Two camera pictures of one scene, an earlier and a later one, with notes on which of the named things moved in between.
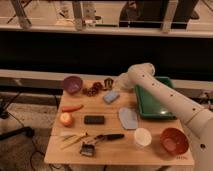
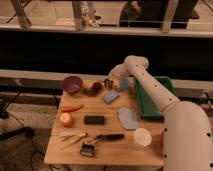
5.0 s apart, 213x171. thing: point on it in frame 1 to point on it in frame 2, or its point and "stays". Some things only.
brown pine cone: [91, 91] stays
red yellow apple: [66, 119] stays
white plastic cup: [142, 137] stays
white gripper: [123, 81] to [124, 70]
